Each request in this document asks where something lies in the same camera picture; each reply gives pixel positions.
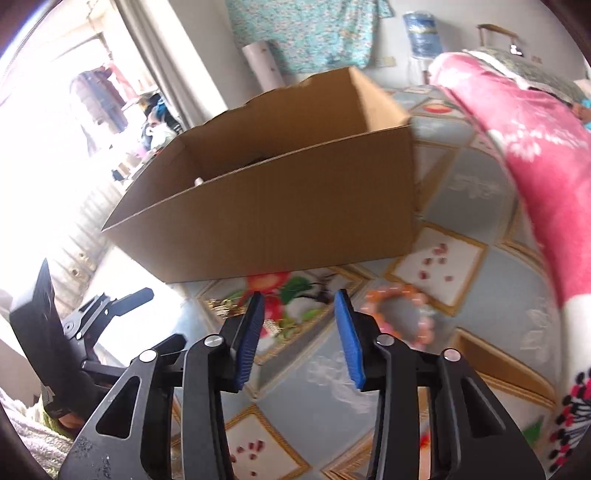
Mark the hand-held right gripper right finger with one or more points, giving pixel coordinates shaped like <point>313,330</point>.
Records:
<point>348,341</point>

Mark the gold metal chair frame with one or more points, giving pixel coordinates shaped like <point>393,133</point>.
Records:
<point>498,31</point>

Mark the teal floral hanging cloth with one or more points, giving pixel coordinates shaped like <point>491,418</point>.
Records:
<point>314,32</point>

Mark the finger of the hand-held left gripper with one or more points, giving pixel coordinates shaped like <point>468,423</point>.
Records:
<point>115,307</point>

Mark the pink paper roll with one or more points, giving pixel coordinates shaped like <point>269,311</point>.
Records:
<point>265,67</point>

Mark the white fluffy rug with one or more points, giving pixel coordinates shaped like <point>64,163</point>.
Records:
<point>27,438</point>

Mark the hanging clothes rack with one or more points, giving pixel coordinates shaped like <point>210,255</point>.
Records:
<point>101,97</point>

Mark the white curtain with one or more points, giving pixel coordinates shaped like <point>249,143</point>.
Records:
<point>175,55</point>

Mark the blue water jug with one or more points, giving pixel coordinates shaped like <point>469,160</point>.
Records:
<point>422,34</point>

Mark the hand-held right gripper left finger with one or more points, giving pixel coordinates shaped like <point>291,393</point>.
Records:
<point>247,341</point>

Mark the pink floral blanket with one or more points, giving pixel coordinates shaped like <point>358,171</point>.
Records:
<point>545,184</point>

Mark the brown cardboard box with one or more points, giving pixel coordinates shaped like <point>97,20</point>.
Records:
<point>277,207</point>

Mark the blue baby garment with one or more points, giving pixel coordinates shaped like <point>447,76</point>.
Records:
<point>584,113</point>

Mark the grey sequin cushion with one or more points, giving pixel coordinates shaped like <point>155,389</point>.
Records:
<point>531,69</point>

